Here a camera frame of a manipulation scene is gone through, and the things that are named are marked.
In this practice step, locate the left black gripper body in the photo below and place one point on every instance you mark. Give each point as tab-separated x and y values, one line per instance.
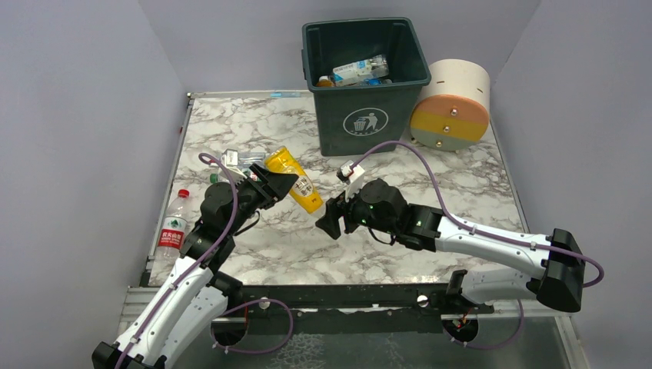
261	184

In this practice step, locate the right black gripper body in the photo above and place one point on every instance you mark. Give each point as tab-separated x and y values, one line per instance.
344	213

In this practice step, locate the yellow juice bottle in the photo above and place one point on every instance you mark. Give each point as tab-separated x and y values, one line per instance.
303	190

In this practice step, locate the clear bottle green white label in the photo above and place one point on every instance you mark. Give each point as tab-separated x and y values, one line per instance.
221	177

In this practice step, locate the small clear water bottle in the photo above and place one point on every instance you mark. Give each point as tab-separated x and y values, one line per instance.
242	160

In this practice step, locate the red cap bottle table edge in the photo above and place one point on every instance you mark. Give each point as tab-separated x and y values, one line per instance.
173	228

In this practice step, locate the orange label bottle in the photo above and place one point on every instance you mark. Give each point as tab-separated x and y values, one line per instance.
325	81

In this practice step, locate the clear bottle blue label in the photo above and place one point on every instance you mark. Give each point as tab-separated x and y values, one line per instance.
377	81

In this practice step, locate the clear square jasmine bottle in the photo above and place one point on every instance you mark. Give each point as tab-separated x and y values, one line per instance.
360	71

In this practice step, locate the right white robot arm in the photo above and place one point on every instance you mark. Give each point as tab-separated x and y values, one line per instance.
547	268

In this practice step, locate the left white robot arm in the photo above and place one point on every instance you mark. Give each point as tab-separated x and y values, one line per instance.
196	291

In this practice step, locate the dark green trash bin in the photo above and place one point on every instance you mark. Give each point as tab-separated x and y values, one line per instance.
353	118

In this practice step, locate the blue tape piece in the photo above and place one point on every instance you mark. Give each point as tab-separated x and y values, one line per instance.
285	94

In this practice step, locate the white round drawer cabinet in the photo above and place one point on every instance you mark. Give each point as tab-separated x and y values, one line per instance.
452	112

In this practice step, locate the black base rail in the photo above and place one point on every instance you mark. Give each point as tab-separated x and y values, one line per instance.
339	309

